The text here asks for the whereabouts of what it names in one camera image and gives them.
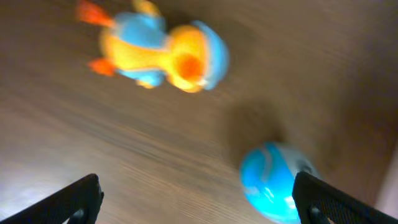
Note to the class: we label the orange and blue duck toy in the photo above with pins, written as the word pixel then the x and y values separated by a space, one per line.
pixel 191 57

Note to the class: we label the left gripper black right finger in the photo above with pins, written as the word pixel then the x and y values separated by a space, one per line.
pixel 319 203

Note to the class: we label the open beige cardboard box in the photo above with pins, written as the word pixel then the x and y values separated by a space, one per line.
pixel 387 199

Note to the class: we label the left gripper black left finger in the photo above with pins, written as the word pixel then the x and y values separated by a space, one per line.
pixel 77 203

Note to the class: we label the blue ball toy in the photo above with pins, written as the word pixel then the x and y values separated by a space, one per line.
pixel 267 175

